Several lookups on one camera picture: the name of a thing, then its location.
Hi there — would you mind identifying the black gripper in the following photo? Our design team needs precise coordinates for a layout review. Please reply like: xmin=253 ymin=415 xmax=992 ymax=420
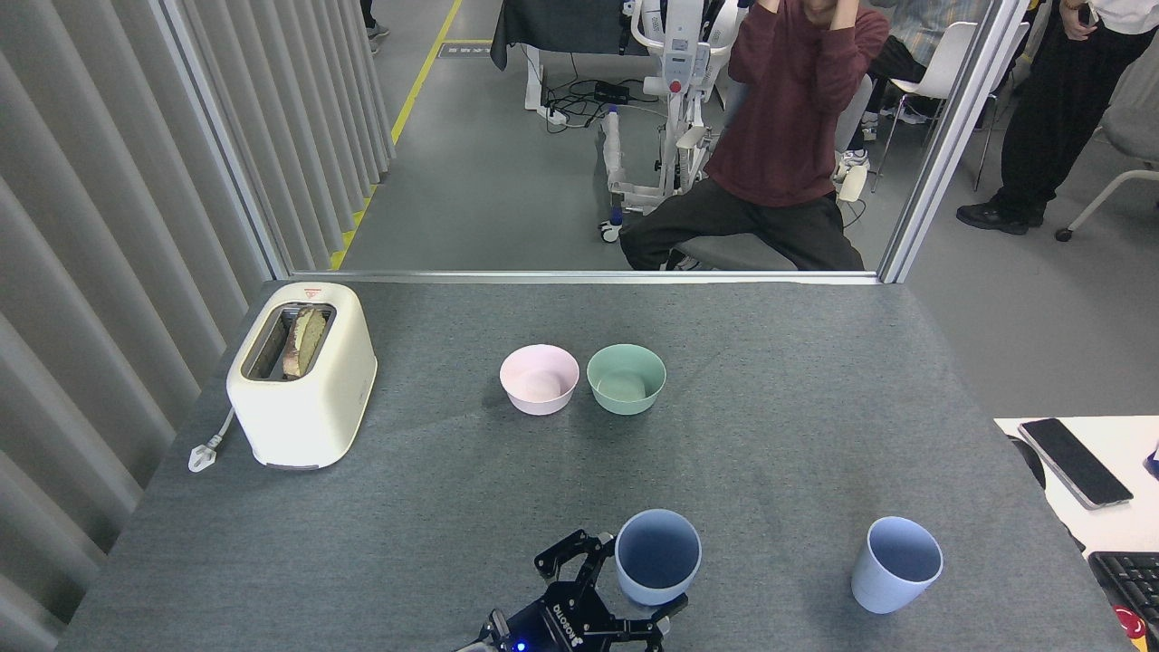
xmin=489 ymin=531 xmax=690 ymax=652

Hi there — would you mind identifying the blue plastic cup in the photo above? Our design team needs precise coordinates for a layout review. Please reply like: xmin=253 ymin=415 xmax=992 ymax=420
xmin=614 ymin=508 xmax=703 ymax=607
xmin=850 ymin=516 xmax=943 ymax=615

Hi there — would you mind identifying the standing person's hand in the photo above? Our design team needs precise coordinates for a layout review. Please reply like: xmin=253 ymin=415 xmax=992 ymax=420
xmin=1059 ymin=0 xmax=1099 ymax=43

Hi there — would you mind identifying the green bowl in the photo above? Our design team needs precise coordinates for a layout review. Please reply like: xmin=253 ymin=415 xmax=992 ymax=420
xmin=586 ymin=343 xmax=667 ymax=417

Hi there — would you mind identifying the pink bowl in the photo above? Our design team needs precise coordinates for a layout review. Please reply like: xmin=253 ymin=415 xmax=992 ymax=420
xmin=499 ymin=344 xmax=580 ymax=417

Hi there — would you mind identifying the cream toaster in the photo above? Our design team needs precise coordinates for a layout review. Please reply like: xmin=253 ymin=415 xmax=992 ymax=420
xmin=225 ymin=282 xmax=378 ymax=471

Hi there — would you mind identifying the bread slice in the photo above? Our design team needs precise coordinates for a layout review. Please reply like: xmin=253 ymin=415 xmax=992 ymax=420
xmin=282 ymin=306 xmax=328 ymax=379

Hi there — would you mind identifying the black rounded object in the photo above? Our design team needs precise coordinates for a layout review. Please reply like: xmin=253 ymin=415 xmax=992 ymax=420
xmin=1006 ymin=434 xmax=1048 ymax=491

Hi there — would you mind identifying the black smartphone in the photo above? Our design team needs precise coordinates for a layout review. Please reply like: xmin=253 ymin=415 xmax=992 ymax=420
xmin=1017 ymin=417 xmax=1135 ymax=511

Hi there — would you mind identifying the white side table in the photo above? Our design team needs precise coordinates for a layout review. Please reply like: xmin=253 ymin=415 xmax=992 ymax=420
xmin=993 ymin=415 xmax=1159 ymax=555

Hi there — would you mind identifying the red round object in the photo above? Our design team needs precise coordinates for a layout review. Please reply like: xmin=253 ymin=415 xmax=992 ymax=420
xmin=1112 ymin=605 xmax=1149 ymax=649

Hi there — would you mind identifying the black keyboard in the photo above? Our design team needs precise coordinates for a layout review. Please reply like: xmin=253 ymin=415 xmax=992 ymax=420
xmin=1087 ymin=551 xmax=1159 ymax=637

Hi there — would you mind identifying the white stand on wheels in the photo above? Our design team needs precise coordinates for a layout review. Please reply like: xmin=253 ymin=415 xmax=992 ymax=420
xmin=598 ymin=0 xmax=754 ymax=245

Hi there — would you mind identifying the black covered table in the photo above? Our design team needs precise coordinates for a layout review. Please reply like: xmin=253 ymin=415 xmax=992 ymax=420
xmin=490 ymin=0 xmax=637 ymax=72

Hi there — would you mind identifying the standing person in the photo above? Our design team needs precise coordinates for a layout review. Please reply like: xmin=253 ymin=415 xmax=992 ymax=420
xmin=956 ymin=0 xmax=1159 ymax=237

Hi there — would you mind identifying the background seated person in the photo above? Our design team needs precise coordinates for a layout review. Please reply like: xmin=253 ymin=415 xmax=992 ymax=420
xmin=833 ymin=0 xmax=997 ymax=171

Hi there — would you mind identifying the grey chair with white legs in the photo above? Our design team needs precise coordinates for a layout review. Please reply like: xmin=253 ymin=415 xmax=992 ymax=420
xmin=1055 ymin=54 xmax=1159 ymax=243

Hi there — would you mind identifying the silver frame rail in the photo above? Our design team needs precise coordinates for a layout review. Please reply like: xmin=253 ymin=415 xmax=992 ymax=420
xmin=288 ymin=270 xmax=884 ymax=286

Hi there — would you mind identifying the white toaster power cord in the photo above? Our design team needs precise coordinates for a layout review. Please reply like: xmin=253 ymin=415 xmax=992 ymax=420
xmin=187 ymin=407 xmax=236 ymax=474

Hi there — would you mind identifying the floor cables and power strip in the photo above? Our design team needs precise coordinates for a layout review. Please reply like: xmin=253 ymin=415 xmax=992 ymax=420
xmin=536 ymin=54 xmax=655 ymax=134

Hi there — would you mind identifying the silver frame post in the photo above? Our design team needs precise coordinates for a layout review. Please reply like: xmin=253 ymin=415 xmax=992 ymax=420
xmin=878 ymin=0 xmax=1033 ymax=284
xmin=158 ymin=0 xmax=292 ymax=280

